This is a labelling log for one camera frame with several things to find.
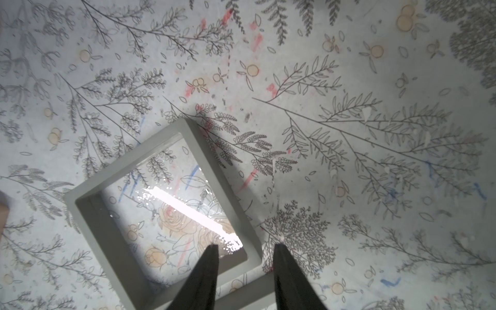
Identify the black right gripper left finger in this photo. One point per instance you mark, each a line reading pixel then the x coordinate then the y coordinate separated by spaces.
pixel 199 290

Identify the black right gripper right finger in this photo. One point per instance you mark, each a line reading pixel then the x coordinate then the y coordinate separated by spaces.
pixel 292 289

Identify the grey brooch box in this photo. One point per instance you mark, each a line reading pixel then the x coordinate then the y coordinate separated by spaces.
pixel 149 216
pixel 259 294

